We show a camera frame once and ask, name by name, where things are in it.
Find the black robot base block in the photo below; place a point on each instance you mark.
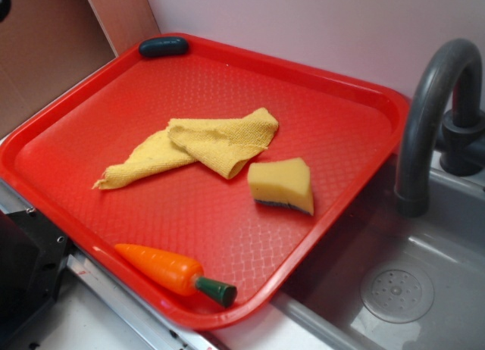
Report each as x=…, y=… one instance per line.
x=33, y=258

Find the yellow sponge with green pad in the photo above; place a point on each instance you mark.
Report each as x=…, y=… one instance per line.
x=284, y=183

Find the yellow cloth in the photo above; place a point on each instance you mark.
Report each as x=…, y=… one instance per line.
x=222, y=145

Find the red plastic tray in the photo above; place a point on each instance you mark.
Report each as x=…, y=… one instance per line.
x=344, y=129

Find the orange toy carrot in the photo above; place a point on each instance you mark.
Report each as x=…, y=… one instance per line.
x=177, y=273

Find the dark green oval knob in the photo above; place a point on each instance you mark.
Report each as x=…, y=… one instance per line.
x=163, y=46

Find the grey toy sink basin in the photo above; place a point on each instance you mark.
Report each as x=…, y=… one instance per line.
x=378, y=280

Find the grey toy faucet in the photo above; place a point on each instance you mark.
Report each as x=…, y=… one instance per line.
x=444, y=116

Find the brown cardboard panel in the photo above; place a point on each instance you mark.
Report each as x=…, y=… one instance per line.
x=48, y=46

